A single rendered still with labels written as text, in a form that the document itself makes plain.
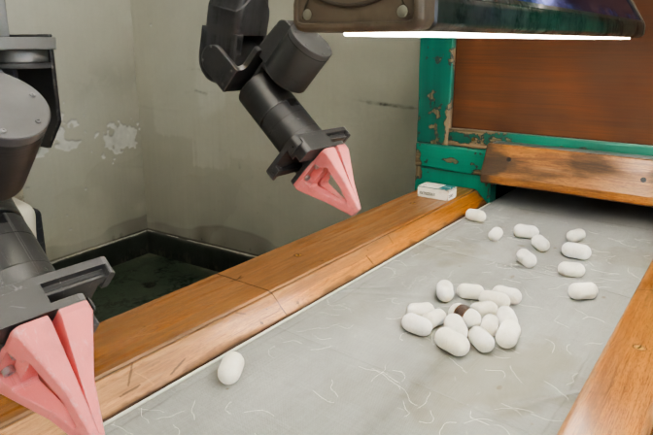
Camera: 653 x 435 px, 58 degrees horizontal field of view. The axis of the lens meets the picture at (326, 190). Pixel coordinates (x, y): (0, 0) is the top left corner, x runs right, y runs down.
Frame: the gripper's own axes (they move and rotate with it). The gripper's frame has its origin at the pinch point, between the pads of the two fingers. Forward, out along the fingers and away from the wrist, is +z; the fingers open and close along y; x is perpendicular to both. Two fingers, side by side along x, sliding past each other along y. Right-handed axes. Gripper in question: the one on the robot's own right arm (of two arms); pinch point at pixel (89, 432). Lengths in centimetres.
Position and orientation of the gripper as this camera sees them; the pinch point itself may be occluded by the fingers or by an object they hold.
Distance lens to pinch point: 39.2
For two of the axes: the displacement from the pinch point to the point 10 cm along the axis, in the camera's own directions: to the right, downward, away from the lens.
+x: -5.3, 6.4, 5.6
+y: 6.0, -1.9, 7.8
